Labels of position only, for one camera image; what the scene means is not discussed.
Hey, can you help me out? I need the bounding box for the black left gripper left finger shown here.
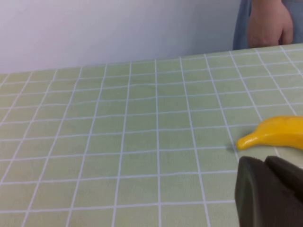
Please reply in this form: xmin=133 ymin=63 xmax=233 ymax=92
xmin=234 ymin=155 xmax=303 ymax=227

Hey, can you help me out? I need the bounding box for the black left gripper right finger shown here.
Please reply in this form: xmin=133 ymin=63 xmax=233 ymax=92
xmin=264 ymin=155 xmax=303 ymax=201

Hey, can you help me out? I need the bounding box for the yellow banana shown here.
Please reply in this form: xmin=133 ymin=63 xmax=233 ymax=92
xmin=236 ymin=115 xmax=303 ymax=151

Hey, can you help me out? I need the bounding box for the person's bare hand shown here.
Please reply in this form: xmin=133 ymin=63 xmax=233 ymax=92
xmin=247 ymin=0 xmax=294 ymax=48

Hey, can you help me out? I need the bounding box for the blue denim clothing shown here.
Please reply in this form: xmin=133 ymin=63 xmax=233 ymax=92
xmin=232 ymin=0 xmax=303 ymax=51

